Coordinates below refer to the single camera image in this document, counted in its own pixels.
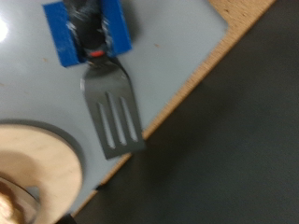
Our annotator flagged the round wooden plate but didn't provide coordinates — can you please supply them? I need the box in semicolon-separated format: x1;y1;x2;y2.
0;123;84;224

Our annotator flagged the slotted metal spatula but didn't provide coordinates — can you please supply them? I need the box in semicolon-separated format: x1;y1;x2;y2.
62;0;148;161

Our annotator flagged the blue spatula grip block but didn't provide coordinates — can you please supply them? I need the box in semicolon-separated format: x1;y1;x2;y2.
42;0;134;68

